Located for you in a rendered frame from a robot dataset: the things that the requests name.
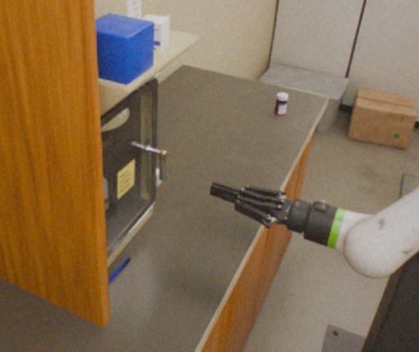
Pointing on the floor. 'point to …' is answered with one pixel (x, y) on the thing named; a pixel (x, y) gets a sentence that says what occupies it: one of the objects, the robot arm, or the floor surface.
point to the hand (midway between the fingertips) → (225, 192)
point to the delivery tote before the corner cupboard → (300, 81)
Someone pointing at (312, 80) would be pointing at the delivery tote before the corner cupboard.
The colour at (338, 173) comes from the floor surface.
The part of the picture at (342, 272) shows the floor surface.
